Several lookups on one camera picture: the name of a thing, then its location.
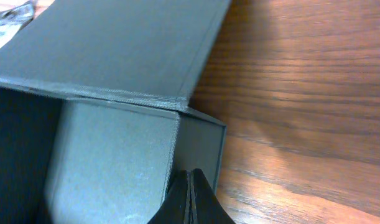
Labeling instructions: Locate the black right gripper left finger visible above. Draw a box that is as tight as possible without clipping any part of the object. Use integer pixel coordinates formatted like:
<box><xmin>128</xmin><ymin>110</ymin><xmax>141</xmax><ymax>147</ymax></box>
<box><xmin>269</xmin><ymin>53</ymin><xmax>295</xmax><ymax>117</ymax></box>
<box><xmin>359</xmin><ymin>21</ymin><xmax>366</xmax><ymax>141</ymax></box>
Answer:
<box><xmin>148</xmin><ymin>170</ymin><xmax>190</xmax><ymax>224</ymax></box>

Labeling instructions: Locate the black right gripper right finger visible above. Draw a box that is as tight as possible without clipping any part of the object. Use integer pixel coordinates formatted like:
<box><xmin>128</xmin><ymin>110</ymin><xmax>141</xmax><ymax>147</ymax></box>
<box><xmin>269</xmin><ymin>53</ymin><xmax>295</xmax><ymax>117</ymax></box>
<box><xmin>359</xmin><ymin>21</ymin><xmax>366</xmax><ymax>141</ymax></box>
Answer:
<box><xmin>190</xmin><ymin>169</ymin><xmax>234</xmax><ymax>224</ymax></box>

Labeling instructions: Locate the dark green gift box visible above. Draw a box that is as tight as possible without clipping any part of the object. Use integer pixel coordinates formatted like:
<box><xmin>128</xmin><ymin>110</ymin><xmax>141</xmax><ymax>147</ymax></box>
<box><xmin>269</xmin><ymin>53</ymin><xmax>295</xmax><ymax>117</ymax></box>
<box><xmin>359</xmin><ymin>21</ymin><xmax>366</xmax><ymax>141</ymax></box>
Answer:
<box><xmin>0</xmin><ymin>1</ymin><xmax>230</xmax><ymax>223</ymax></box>

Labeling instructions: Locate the clear plastic snack wrapper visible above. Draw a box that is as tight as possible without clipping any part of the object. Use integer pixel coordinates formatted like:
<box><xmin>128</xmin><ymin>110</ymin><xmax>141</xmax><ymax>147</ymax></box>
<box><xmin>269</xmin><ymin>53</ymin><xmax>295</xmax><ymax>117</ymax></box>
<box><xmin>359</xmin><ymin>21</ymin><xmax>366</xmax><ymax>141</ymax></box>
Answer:
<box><xmin>0</xmin><ymin>1</ymin><xmax>37</xmax><ymax>48</ymax></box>

